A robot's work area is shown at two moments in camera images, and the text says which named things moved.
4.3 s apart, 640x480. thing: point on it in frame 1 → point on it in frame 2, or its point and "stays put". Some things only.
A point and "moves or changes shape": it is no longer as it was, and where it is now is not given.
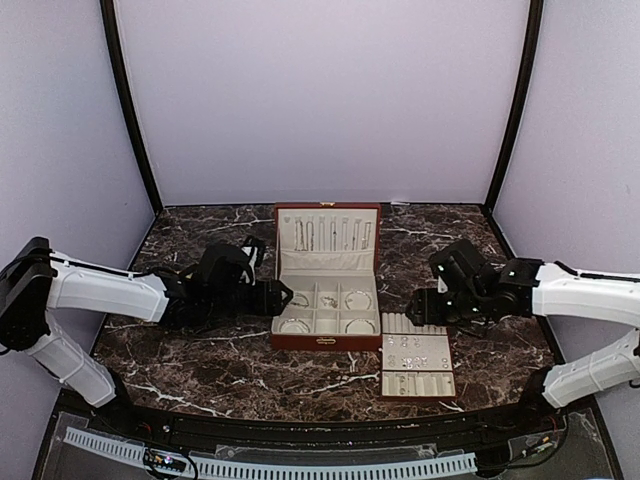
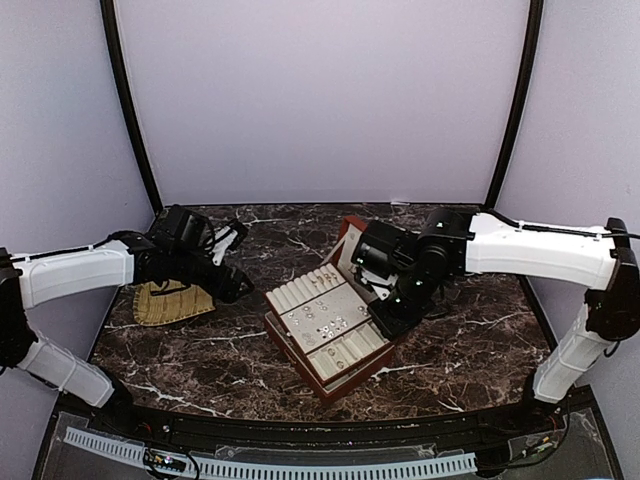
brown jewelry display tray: [416, 362] → [328, 316]
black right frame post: [522, 90] stays put
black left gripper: [268, 302] → [229, 294]
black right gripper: [425, 309] → [392, 326]
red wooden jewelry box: [328, 256] moves or changes shape
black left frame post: [114, 47] stays put
